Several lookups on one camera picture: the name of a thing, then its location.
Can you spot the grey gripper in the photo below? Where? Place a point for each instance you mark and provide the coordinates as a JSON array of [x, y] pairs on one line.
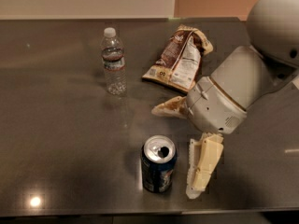
[[214, 106]]

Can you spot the blue pepsi can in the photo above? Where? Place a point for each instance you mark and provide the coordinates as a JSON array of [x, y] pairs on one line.
[[158, 160]]

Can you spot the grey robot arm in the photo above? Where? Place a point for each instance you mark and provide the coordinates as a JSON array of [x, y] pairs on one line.
[[270, 60]]

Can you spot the clear plastic water bottle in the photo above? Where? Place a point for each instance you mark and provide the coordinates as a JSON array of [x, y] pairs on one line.
[[112, 54]]

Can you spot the brown chip bag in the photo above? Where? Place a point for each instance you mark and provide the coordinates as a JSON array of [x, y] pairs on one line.
[[180, 61]]

